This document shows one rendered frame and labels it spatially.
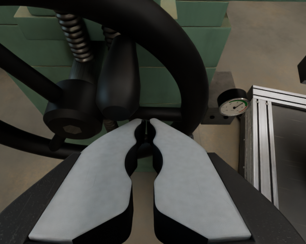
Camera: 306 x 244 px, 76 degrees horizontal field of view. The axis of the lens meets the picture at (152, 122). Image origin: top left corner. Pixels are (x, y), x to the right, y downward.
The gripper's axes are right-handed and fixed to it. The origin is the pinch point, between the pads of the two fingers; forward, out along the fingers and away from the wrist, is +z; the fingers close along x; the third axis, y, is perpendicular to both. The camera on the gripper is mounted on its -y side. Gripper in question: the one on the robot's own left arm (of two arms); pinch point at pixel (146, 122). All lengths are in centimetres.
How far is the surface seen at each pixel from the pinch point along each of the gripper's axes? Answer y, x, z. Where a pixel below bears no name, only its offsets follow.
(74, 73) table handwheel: 0.1, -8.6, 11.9
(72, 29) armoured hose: -4.6, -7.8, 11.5
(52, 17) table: -5.6, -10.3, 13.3
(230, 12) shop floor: -9, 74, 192
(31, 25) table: -4.9, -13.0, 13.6
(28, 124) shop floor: 50, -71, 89
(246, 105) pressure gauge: 10.4, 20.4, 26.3
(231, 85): 9.6, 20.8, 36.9
